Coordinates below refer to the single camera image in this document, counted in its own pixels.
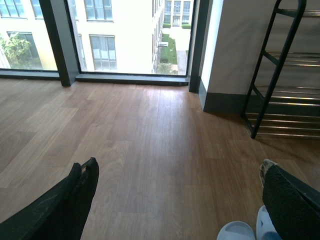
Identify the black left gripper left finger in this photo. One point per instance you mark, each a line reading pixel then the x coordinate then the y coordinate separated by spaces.
pixel 61 212

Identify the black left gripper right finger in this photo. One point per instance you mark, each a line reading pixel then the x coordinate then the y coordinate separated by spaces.
pixel 293 206

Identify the black metal shoe rack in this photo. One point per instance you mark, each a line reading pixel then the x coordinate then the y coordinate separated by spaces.
pixel 283 98

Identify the light blue slipper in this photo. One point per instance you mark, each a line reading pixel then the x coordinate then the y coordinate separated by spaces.
pixel 236 230
pixel 265 229

